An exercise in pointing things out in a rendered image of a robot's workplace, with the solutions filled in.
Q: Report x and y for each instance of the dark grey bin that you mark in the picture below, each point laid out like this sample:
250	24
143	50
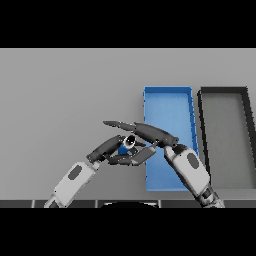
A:
226	136

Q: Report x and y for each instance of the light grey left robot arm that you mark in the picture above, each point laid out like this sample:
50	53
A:
71	181

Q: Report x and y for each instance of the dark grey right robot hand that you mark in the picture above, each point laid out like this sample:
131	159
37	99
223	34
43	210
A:
151	133

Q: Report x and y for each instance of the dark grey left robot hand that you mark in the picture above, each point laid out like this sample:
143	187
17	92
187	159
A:
108	148

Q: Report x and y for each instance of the blue bin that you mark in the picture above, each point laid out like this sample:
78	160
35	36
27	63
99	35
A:
168	113

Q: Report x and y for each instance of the blue pipe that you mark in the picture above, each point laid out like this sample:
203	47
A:
126	145

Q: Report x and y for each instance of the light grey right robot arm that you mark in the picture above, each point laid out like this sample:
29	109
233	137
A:
191	171

